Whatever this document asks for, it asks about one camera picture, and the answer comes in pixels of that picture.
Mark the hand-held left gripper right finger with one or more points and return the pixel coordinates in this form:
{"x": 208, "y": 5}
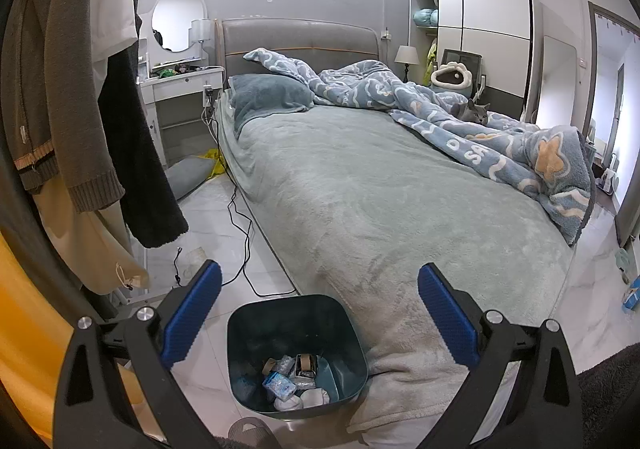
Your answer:
{"x": 447, "y": 316}

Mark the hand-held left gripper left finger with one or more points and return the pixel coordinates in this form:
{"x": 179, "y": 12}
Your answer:
{"x": 192, "y": 314}

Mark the dark teal trash bin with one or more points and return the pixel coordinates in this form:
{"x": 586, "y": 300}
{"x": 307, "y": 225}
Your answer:
{"x": 250, "y": 329}

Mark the blue tissue packet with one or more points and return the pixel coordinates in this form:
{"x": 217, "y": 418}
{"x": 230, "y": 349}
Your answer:
{"x": 277, "y": 385}

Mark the wide cardboard tape core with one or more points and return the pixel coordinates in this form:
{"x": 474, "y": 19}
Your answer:
{"x": 306, "y": 365}

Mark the white clothes rack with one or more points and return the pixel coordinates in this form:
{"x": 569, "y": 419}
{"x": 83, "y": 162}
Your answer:
{"x": 135, "y": 294}

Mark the beige coat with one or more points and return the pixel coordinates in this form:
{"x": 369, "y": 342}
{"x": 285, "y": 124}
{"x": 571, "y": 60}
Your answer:
{"x": 95, "y": 249}

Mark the grey slipper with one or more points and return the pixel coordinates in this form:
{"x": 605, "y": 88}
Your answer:
{"x": 250, "y": 434}

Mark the grey floor cushion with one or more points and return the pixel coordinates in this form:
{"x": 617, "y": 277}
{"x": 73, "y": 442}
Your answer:
{"x": 187, "y": 176}

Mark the grey upholstered bed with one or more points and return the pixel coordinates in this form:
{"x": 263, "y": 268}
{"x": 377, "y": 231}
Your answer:
{"x": 350, "y": 204}

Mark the yellow plastic bag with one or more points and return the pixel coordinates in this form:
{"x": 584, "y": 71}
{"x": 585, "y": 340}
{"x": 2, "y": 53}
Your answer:
{"x": 216, "y": 164}

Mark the black long garment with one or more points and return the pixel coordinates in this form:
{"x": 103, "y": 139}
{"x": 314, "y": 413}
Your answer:
{"x": 145, "y": 169}

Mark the yellow cloth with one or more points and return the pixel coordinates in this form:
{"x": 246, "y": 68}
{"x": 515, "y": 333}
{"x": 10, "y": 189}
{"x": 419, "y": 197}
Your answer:
{"x": 30, "y": 354}

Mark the blue printed fleece blanket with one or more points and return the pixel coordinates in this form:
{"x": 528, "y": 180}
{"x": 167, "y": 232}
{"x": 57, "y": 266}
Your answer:
{"x": 500, "y": 144}

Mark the person's dark fleece clothing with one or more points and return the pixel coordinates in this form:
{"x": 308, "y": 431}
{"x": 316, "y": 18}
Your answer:
{"x": 610, "y": 399}

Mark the teal floor cloth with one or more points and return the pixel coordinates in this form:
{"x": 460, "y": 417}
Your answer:
{"x": 622, "y": 264}

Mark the blue white box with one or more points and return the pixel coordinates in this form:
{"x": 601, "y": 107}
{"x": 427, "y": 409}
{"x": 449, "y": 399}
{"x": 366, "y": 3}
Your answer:
{"x": 632, "y": 294}

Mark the grey cat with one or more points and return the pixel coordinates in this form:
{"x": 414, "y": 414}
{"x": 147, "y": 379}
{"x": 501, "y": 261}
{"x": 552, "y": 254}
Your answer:
{"x": 472, "y": 113}

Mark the white floor appliance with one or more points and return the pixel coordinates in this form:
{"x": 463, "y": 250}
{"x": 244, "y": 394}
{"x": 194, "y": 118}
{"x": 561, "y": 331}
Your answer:
{"x": 608, "y": 176}

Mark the white dressing table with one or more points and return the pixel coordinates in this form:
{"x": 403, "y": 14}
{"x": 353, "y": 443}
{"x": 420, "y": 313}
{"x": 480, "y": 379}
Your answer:
{"x": 180, "y": 94}

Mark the white power strip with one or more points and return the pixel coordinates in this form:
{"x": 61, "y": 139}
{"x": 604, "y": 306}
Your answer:
{"x": 208, "y": 91}

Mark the grey-blue pillow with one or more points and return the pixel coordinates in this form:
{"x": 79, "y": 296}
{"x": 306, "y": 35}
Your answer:
{"x": 265, "y": 99}

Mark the cream cat bed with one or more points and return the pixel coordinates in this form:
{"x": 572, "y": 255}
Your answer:
{"x": 450, "y": 76}

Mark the white room door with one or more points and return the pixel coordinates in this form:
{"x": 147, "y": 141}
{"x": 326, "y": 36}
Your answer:
{"x": 557, "y": 79}

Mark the bedside table lamp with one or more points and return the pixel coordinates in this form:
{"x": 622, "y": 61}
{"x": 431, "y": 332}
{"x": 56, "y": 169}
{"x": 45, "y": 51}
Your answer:
{"x": 406, "y": 56}

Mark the brown knit cardigan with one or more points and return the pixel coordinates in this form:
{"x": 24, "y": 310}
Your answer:
{"x": 60, "y": 79}

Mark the white grey wardrobe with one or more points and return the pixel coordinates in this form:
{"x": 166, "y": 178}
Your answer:
{"x": 495, "y": 44}

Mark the small white dresser lamp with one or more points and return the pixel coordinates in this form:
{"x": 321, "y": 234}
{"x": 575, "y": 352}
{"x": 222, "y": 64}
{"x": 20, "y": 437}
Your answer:
{"x": 200, "y": 31}

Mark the oval wall mirror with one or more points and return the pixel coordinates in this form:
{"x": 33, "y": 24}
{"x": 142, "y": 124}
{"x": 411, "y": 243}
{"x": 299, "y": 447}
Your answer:
{"x": 175, "y": 19}

